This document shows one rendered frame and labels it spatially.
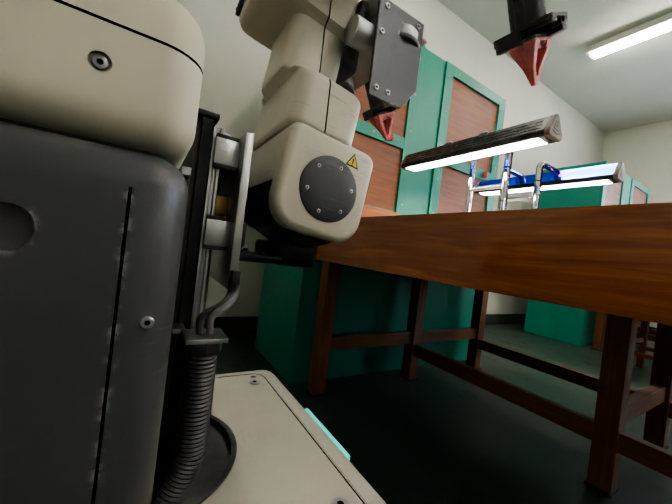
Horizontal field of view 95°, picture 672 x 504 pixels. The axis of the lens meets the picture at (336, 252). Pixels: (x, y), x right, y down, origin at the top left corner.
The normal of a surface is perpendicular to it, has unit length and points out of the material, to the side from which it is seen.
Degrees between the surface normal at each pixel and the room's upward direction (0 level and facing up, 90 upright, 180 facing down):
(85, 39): 90
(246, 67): 90
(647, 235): 90
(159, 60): 90
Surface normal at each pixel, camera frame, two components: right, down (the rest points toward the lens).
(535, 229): -0.84, -0.10
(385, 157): 0.53, 0.07
